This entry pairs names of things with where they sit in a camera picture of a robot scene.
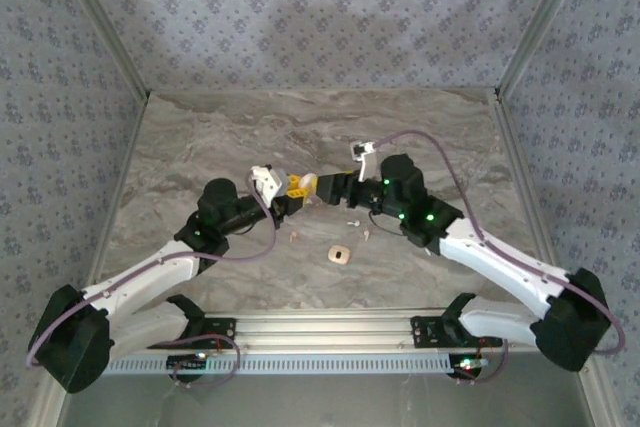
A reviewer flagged black controller board green light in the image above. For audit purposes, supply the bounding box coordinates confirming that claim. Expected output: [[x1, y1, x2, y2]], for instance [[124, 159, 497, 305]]
[[167, 354, 210, 384], [452, 355, 490, 382]]

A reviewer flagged grey metal panel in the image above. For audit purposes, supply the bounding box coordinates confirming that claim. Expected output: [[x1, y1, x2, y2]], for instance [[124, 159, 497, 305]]
[[59, 374, 599, 427]]

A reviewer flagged thin black wire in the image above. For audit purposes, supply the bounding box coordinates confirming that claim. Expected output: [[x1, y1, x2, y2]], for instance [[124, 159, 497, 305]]
[[367, 209, 406, 238]]

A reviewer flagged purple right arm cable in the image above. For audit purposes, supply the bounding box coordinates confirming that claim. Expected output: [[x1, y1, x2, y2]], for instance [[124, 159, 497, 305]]
[[369, 129, 628, 387]]

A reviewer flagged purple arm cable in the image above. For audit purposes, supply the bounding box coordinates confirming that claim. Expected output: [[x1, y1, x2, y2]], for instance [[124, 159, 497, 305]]
[[25, 174, 280, 389], [369, 129, 628, 387]]

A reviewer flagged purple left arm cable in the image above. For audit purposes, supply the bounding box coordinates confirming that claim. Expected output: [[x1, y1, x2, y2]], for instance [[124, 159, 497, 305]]
[[25, 174, 280, 389]]

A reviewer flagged aluminium table edge rail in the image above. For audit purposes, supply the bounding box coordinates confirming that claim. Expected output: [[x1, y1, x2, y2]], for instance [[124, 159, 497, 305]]
[[491, 89, 566, 278], [87, 90, 152, 288]]

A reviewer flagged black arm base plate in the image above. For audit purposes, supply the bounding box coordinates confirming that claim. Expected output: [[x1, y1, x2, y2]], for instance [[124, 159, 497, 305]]
[[409, 314, 504, 349], [147, 315, 237, 351]]

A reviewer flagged long aluminium mounting rail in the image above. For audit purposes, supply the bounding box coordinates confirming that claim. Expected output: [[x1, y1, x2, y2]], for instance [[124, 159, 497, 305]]
[[144, 310, 506, 354]]

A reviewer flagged white slotted cable duct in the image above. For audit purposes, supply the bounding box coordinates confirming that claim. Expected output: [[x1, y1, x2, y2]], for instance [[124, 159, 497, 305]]
[[102, 352, 489, 377]]

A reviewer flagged aluminium frame post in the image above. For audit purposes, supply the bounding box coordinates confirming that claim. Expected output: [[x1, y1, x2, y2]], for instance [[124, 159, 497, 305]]
[[496, 0, 599, 98], [52, 0, 151, 98]]

